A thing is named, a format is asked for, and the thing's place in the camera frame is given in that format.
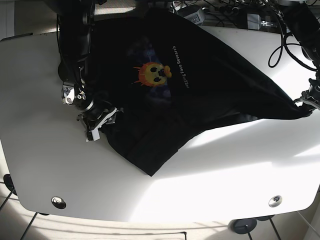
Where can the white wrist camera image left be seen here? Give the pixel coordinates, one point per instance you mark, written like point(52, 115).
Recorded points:
point(92, 135)

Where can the silver table grommet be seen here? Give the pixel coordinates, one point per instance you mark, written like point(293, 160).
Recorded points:
point(58, 202)
point(275, 201)

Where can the left silver table grommet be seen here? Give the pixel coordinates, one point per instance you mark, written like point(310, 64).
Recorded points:
point(58, 202)

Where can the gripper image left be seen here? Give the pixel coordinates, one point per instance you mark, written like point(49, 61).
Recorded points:
point(107, 117)

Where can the black T-shirt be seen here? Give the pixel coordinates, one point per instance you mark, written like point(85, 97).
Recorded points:
point(171, 81)

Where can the round black stand base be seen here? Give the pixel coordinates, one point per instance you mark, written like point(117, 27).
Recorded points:
point(242, 226)

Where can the right silver table grommet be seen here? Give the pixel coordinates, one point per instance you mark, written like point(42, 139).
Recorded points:
point(275, 201)

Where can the black power box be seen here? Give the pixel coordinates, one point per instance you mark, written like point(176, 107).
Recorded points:
point(193, 13)

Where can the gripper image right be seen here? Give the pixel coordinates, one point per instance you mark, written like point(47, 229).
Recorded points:
point(308, 99)

